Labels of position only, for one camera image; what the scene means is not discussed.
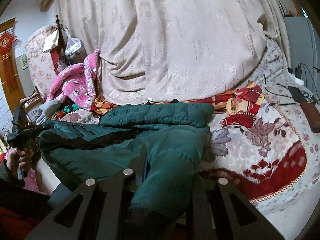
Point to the green knit cloth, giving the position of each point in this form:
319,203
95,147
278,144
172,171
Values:
68,108

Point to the person's left forearm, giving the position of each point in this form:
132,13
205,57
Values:
15,192

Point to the brown leather case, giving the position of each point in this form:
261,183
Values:
311,117

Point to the black phone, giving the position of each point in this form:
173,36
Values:
295,93

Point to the person's red clothing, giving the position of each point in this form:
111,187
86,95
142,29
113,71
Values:
12,223

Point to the wooden door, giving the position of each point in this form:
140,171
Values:
11,102

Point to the grey glove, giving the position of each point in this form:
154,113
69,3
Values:
50,107

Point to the floral padded headboard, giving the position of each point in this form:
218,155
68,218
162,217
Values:
37,62

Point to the clear plastic bag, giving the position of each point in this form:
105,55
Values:
75,47

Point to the pink printed pajamas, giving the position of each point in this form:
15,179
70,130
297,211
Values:
75,85

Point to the red knot wall ornament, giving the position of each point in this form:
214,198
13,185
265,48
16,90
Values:
5,42

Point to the beige embossed bed cover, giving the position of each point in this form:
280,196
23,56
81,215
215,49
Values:
175,30

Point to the small floral bed sheet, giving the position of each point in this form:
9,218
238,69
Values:
307,180

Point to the person's left hand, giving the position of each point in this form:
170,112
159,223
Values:
18,161

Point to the black power adapter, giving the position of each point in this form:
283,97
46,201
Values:
295,72

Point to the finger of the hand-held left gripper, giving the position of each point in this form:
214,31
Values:
140,165
47,125

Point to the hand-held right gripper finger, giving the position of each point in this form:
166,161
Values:
225,195

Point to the beige paper envelope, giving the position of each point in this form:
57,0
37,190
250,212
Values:
51,41

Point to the red orange patterned cloth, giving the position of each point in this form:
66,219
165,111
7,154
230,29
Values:
245,110

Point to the small wall sign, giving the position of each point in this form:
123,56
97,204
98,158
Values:
24,61

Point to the grey cabinet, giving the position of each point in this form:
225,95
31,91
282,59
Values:
300,42

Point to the green quilted jacket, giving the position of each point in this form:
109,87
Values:
170,155

